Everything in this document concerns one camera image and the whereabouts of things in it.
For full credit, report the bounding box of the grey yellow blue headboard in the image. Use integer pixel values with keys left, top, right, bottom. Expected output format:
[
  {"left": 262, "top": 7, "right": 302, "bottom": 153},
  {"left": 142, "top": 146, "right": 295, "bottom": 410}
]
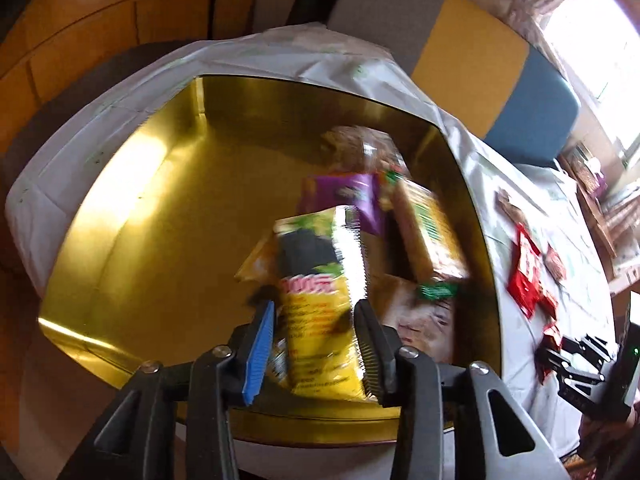
[{"left": 325, "top": 0, "right": 581, "bottom": 168}]

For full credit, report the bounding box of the yellow green cracker packet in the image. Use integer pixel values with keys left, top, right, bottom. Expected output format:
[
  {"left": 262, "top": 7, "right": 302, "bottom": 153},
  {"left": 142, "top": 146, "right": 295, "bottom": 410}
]
[{"left": 392, "top": 177, "right": 471, "bottom": 281}]

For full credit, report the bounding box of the wooden bedside table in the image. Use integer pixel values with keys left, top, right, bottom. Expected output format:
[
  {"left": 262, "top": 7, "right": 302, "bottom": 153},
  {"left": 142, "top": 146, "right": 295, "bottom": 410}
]
[{"left": 560, "top": 145, "right": 640, "bottom": 291}]

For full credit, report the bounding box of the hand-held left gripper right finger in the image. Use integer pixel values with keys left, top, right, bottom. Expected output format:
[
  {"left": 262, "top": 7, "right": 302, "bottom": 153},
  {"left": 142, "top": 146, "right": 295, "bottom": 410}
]
[{"left": 352, "top": 299, "right": 571, "bottom": 480}]

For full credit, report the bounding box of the small patterned snack packet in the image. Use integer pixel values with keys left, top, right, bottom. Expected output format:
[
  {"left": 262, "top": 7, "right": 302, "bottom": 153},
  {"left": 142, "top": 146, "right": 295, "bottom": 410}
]
[{"left": 544, "top": 245, "right": 568, "bottom": 283}]

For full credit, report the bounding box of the small red snack packet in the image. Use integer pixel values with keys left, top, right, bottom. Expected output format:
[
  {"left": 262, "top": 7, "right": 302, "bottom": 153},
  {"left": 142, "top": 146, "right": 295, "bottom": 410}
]
[{"left": 535, "top": 322, "right": 563, "bottom": 386}]

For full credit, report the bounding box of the brown green snack packet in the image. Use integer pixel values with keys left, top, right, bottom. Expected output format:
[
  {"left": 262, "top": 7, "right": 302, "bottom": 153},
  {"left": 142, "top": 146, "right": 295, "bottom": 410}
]
[{"left": 372, "top": 275, "right": 463, "bottom": 361}]

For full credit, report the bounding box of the yellow black snack packet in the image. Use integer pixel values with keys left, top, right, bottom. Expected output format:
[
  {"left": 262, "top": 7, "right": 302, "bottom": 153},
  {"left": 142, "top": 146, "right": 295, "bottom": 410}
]
[{"left": 235, "top": 205, "right": 381, "bottom": 403}]

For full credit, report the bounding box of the window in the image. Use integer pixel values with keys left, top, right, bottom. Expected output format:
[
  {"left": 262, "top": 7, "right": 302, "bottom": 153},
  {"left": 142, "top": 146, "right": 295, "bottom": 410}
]
[{"left": 542, "top": 0, "right": 640, "bottom": 161}]

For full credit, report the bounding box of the wooden wardrobe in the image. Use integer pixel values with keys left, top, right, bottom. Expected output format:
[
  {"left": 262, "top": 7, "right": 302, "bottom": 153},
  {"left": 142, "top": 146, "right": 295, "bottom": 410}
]
[{"left": 0, "top": 0, "right": 263, "bottom": 106}]

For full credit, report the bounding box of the person's right hand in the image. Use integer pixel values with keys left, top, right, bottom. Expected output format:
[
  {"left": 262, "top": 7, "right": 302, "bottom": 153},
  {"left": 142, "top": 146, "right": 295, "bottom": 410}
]
[{"left": 579, "top": 406, "right": 640, "bottom": 464}]

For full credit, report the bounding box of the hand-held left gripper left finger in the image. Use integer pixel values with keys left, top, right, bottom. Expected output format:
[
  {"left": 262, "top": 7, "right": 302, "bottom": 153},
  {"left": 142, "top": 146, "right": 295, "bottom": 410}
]
[{"left": 60, "top": 300, "right": 278, "bottom": 480}]

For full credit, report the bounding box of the maroon box with gold interior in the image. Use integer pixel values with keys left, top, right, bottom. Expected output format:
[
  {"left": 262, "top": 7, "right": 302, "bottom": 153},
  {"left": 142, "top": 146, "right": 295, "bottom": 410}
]
[{"left": 39, "top": 74, "right": 502, "bottom": 448}]

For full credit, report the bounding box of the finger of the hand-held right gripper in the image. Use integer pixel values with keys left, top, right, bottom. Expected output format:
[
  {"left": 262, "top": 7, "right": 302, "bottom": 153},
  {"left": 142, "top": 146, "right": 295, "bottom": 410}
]
[
  {"left": 562, "top": 337, "right": 608, "bottom": 361},
  {"left": 540, "top": 349, "right": 604, "bottom": 387}
]

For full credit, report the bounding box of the white sheet with green print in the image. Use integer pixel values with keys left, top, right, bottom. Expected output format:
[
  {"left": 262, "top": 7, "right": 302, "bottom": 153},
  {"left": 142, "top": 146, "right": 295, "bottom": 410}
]
[{"left": 5, "top": 22, "right": 621, "bottom": 461}]

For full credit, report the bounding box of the purple snack packet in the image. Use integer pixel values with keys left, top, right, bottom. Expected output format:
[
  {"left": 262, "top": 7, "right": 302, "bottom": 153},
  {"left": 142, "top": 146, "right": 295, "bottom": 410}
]
[{"left": 298, "top": 172, "right": 388, "bottom": 236}]

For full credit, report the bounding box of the clear bag of nuts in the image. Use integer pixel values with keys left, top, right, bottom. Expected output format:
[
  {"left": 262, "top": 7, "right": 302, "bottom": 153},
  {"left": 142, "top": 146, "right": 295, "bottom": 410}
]
[{"left": 320, "top": 126, "right": 406, "bottom": 176}]

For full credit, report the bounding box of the red white snack packet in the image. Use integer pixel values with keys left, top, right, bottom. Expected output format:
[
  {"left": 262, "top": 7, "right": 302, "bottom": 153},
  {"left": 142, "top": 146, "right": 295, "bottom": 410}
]
[{"left": 506, "top": 223, "right": 546, "bottom": 318}]

